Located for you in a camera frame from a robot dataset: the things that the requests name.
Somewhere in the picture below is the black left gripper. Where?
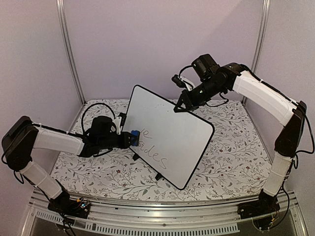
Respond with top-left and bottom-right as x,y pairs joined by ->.
98,132 -> 137,150

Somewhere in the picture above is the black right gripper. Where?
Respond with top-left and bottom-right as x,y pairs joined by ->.
173,78 -> 224,114

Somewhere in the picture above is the blue whiteboard eraser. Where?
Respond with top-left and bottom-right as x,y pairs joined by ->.
130,130 -> 140,147

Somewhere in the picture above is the small black-framed whiteboard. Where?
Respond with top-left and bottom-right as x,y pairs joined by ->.
123,85 -> 215,190

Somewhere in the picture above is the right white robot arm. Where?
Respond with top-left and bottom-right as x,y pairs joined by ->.
171,54 -> 307,214

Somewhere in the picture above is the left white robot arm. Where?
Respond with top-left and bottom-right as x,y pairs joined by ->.
1,116 -> 140,213

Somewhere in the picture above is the floral patterned table mat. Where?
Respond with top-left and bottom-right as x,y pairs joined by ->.
46,98 -> 281,202

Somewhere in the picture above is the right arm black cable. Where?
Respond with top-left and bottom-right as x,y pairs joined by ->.
178,64 -> 229,106

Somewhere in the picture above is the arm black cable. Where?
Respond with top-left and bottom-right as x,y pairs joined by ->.
178,64 -> 229,106
81,103 -> 116,135

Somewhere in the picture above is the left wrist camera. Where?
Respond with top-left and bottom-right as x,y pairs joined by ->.
119,113 -> 126,126

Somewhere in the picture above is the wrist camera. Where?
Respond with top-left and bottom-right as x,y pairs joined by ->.
119,113 -> 126,126
171,75 -> 186,88

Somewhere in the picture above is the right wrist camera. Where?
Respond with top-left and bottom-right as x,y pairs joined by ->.
171,75 -> 186,88

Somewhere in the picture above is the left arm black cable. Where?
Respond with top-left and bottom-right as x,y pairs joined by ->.
81,103 -> 116,135

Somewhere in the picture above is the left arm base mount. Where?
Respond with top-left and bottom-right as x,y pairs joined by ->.
48,196 -> 91,219

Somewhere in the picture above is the right aluminium corner post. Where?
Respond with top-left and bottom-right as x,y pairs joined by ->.
242,0 -> 271,104

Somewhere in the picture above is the aluminium corner post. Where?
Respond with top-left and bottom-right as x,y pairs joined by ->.
242,0 -> 271,104
56,0 -> 86,105

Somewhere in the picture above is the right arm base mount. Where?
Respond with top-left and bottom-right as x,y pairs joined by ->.
237,191 -> 280,219

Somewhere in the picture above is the left aluminium corner post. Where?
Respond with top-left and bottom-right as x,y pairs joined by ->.
56,0 -> 86,105

